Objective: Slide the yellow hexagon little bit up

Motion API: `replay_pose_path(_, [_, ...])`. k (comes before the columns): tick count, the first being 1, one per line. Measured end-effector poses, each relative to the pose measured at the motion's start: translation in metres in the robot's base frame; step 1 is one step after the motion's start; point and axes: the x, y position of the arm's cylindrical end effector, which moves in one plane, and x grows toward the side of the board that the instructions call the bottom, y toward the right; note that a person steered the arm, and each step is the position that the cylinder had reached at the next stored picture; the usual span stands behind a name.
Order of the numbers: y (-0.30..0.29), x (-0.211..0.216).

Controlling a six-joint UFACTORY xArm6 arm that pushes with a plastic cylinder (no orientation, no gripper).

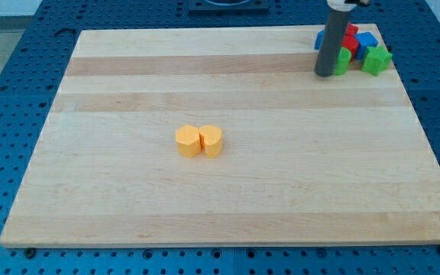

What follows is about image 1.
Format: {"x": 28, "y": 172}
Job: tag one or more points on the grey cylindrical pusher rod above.
{"x": 334, "y": 33}

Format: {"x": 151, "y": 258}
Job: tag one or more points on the yellow hexagon block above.
{"x": 188, "y": 141}

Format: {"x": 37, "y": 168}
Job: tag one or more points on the small red block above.
{"x": 351, "y": 30}

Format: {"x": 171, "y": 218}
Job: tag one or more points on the blue block behind rod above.
{"x": 319, "y": 39}

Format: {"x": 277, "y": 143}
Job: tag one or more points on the red rounded block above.
{"x": 351, "y": 43}

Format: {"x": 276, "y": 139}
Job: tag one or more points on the blue cube block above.
{"x": 365, "y": 40}

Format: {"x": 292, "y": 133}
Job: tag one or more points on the green rounded block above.
{"x": 343, "y": 61}

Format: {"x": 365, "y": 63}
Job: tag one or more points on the green star block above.
{"x": 376, "y": 60}

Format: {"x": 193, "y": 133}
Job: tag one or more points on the wooden board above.
{"x": 306, "y": 161}

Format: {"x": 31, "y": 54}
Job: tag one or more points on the yellow heart block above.
{"x": 211, "y": 139}

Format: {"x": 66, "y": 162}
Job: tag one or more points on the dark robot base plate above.
{"x": 227, "y": 6}

